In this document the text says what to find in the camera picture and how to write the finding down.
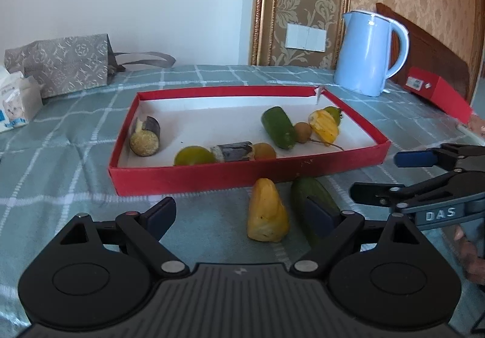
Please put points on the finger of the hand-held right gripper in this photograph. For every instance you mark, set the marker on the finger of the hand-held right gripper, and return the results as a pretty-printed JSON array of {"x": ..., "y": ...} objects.
[
  {"x": 413, "y": 159},
  {"x": 373, "y": 194}
]

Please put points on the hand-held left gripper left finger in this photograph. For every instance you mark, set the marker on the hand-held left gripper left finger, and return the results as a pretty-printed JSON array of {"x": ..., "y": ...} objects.
[{"x": 163, "y": 216}]

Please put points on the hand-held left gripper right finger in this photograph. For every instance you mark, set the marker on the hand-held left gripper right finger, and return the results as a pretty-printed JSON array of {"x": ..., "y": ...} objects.
[{"x": 320, "y": 218}]

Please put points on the short green cucumber piece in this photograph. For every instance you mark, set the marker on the short green cucumber piece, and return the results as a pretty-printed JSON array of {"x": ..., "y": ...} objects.
[{"x": 301, "y": 190}]

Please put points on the large round green fruit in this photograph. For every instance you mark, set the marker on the large round green fruit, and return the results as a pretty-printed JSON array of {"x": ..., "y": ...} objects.
[{"x": 193, "y": 156}]

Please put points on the yellow bell pepper piece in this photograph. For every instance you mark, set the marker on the yellow bell pepper piece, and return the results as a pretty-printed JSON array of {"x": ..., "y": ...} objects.
[{"x": 325, "y": 127}]

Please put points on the round yellow-brown fruit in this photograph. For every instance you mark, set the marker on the round yellow-brown fruit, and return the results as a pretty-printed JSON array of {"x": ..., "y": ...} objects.
[{"x": 265, "y": 151}]

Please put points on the brown longan with stem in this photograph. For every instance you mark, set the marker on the brown longan with stem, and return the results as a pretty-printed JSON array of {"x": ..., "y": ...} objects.
[{"x": 303, "y": 132}]

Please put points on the small green-yellow fruit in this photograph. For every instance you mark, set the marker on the small green-yellow fruit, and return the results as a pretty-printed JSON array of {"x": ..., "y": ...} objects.
[{"x": 334, "y": 112}]

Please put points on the long green cucumber piece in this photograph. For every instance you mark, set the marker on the long green cucumber piece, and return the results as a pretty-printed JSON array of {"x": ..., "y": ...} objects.
[{"x": 278, "y": 127}]

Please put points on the red shallow cardboard box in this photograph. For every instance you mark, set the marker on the red shallow cardboard box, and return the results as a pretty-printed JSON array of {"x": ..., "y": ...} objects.
[{"x": 212, "y": 122}]

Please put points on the person's right hand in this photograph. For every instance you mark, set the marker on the person's right hand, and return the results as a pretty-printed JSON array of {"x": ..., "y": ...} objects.
[{"x": 470, "y": 266}]

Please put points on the red box with white label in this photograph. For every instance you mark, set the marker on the red box with white label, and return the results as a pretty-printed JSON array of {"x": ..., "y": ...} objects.
[{"x": 443, "y": 93}]

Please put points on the brown wooden headboard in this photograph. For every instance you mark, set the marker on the brown wooden headboard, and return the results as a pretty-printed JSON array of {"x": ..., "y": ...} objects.
[{"x": 435, "y": 53}]

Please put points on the light blue electric kettle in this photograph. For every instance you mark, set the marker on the light blue electric kettle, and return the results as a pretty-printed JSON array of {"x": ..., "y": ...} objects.
[{"x": 360, "y": 57}]

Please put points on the green checked cloth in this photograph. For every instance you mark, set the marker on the green checked cloth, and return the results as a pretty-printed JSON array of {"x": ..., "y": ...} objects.
[{"x": 57, "y": 156}]

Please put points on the grey patterned gift bag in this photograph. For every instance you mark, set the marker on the grey patterned gift bag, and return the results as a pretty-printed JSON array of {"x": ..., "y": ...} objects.
[{"x": 64, "y": 61}]

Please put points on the white tissue pack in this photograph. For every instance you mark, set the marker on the white tissue pack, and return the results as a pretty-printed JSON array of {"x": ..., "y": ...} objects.
[{"x": 15, "y": 103}]

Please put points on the white wall switch plate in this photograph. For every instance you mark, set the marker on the white wall switch plate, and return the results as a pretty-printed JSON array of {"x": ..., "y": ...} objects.
[{"x": 306, "y": 37}]

